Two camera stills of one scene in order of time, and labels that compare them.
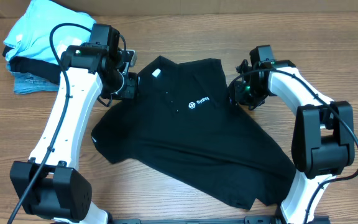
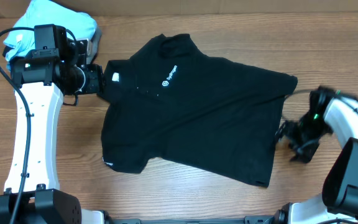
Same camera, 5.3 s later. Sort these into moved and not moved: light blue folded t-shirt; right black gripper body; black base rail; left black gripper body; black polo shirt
Moved: left black gripper body; right black gripper body; black polo shirt
Not moved: light blue folded t-shirt; black base rail
